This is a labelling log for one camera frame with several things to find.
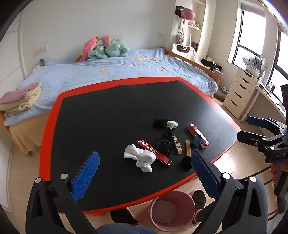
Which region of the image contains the white wall shelf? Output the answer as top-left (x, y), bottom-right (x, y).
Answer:
top-left (171, 0), bottom-right (206, 59)

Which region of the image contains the window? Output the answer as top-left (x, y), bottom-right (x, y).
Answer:
top-left (228, 0), bottom-right (288, 90)

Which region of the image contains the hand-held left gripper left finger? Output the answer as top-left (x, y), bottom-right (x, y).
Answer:
top-left (25, 151), bottom-right (100, 234)

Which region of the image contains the white cloth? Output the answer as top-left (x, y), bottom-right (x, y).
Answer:
top-left (124, 144), bottom-right (156, 173)

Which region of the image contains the black lace cloth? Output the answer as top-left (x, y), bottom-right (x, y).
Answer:
top-left (155, 127), bottom-right (173, 157)

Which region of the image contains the wooden bed frame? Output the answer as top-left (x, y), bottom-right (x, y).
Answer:
top-left (0, 48), bottom-right (224, 157)

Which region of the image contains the teal plush toy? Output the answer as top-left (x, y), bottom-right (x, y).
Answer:
top-left (106, 39), bottom-right (129, 58)

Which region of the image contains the person's left slipper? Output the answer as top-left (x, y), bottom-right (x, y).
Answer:
top-left (110, 208), bottom-right (140, 226)

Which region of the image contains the person's slipper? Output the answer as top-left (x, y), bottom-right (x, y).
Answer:
top-left (110, 208), bottom-right (140, 226)
top-left (190, 189), bottom-right (217, 225)

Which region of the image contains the light blue printed duvet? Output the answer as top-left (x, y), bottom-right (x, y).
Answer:
top-left (4, 47), bottom-right (218, 126)

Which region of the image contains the black bag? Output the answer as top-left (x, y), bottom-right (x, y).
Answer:
top-left (201, 57), bottom-right (223, 72)

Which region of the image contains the pink hat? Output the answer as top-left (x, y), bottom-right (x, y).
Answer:
top-left (181, 8), bottom-right (195, 20)

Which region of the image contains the white wardrobe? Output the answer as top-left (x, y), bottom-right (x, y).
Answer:
top-left (0, 13), bottom-right (28, 90)

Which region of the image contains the folded pink cloth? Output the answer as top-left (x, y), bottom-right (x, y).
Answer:
top-left (0, 82), bottom-right (42, 105)

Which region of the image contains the small wooden block chain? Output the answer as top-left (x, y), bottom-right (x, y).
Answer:
top-left (172, 135), bottom-right (183, 155)

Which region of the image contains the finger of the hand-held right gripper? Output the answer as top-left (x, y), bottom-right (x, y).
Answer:
top-left (237, 131), bottom-right (285, 147)
top-left (246, 115), bottom-right (288, 135)

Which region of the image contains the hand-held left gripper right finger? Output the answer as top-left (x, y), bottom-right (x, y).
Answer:
top-left (191, 151), bottom-right (268, 234)

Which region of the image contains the pink crumpled paper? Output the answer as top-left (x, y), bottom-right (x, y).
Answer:
top-left (155, 198), bottom-right (179, 222)

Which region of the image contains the pink plastic waste bin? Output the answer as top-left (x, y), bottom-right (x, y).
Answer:
top-left (148, 190), bottom-right (196, 232)

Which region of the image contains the wooden handle black brush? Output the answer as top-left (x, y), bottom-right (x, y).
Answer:
top-left (181, 141), bottom-right (192, 171)

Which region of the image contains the white wall switch panel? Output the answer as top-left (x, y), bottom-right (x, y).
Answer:
top-left (34, 45), bottom-right (49, 56)

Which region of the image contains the brown floor cushion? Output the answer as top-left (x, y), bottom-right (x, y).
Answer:
top-left (213, 90), bottom-right (226, 101)

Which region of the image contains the white drawer cabinet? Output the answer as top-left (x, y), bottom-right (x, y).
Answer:
top-left (223, 67), bottom-right (261, 119)

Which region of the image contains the beige bed sheet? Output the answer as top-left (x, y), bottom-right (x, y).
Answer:
top-left (9, 111), bottom-right (51, 156)

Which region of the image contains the row of books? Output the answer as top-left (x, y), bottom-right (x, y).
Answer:
top-left (247, 55), bottom-right (268, 80)

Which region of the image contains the person's right hand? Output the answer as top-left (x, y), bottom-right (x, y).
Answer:
top-left (271, 162), bottom-right (280, 188)

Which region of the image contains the pink plush toy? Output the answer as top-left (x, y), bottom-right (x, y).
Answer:
top-left (81, 38), bottom-right (98, 62)

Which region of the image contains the person's right slipper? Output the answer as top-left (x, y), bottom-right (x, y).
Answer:
top-left (190, 189), bottom-right (217, 225)

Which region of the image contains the red table with black top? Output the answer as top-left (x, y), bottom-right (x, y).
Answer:
top-left (39, 76), bottom-right (242, 217)

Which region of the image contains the small blue carton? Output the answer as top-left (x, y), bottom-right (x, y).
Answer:
top-left (192, 134), bottom-right (202, 148)

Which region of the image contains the white tote bag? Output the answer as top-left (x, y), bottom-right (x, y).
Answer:
top-left (172, 33), bottom-right (202, 65)

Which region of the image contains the folded cream blanket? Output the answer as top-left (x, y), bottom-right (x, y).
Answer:
top-left (0, 88), bottom-right (42, 117)

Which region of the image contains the person's left leg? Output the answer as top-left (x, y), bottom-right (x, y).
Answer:
top-left (96, 223), bottom-right (151, 234)

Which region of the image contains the green striped plush toy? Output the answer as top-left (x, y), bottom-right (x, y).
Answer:
top-left (87, 46), bottom-right (107, 60)

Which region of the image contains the black toy brick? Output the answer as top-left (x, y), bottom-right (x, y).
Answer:
top-left (153, 118), bottom-right (168, 129)

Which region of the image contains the white desk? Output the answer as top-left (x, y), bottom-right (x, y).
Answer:
top-left (241, 84), bottom-right (288, 126)

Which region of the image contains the long red carton box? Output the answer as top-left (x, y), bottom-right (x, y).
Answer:
top-left (137, 139), bottom-right (173, 167)

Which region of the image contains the torn red carton box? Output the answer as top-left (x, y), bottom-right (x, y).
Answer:
top-left (188, 122), bottom-right (210, 149)

